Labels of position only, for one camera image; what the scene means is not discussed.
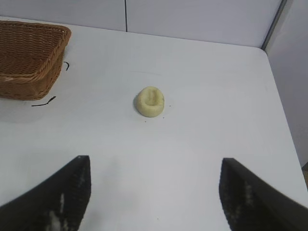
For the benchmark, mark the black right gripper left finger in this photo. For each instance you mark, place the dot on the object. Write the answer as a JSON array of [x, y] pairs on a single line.
[[51, 199]]

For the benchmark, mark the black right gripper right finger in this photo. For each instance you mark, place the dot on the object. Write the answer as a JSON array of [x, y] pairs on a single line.
[[255, 204]]

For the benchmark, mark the pale yellow egg yolk pastry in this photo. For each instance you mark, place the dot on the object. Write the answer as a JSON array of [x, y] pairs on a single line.
[[149, 101]]

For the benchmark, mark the brown wicker basket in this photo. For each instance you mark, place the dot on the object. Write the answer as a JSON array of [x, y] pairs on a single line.
[[26, 60]]

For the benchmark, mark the grey metal partition post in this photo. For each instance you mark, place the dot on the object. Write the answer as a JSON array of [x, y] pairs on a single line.
[[273, 24]]

